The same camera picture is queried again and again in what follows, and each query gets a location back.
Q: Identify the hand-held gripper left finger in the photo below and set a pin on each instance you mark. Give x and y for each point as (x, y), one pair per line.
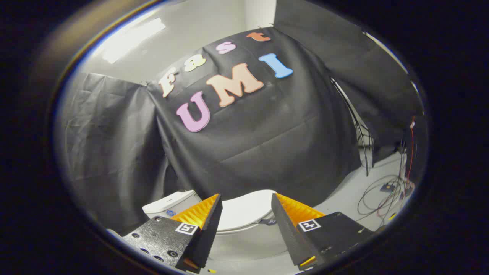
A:
(208, 233)

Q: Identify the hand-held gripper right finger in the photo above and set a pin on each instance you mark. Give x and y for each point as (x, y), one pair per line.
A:
(286, 233)

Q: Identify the black backdrop cloth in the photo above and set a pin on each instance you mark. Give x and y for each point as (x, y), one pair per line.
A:
(267, 145)

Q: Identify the small dark electronic device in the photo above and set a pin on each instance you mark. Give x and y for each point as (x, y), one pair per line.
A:
(387, 187)

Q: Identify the black backdrop stand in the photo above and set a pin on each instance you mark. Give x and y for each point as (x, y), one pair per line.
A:
(361, 130)

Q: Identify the ceiling light panel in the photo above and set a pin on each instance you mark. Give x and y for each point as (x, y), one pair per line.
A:
(131, 40)

